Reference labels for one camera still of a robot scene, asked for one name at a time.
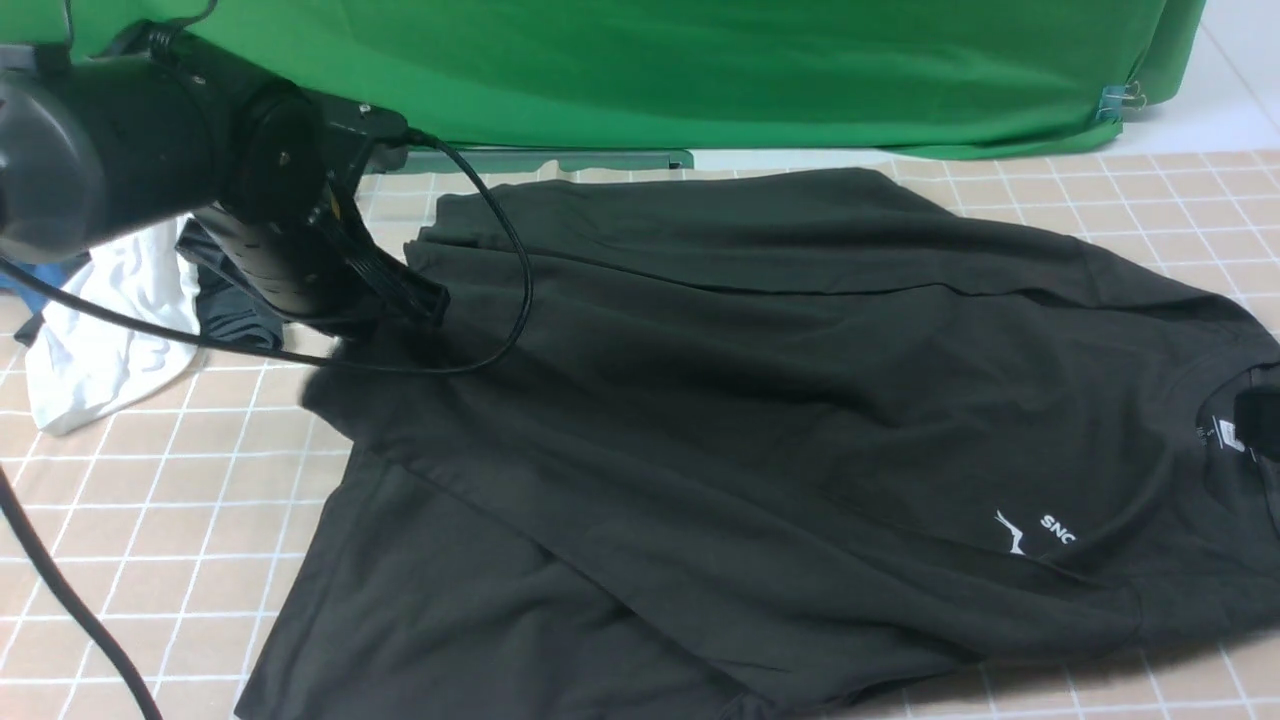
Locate green backdrop cloth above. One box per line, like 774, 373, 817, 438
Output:
0, 0, 1207, 161

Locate blue binder clip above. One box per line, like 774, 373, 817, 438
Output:
1094, 79, 1148, 123

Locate white crumpled garment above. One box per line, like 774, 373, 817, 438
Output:
26, 215, 201, 436

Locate black gripper body on left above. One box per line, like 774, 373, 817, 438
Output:
195, 170, 451, 340

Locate blue crumpled garment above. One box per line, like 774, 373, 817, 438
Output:
0, 255, 91, 316

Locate black gripper body on right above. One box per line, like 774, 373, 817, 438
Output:
1235, 386, 1280, 461

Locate dark gray long-sleeve top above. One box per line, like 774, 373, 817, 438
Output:
236, 169, 1277, 719

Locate dark teal crumpled garment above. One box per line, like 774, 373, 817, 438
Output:
1, 219, 285, 350

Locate green metal base bar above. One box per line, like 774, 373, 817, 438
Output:
364, 147, 696, 176

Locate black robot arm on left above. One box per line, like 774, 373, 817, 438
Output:
1, 22, 449, 337

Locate checkered beige tablecloth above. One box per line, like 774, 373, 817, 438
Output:
1, 149, 1279, 719

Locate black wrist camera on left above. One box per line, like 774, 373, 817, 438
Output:
305, 90, 410, 192

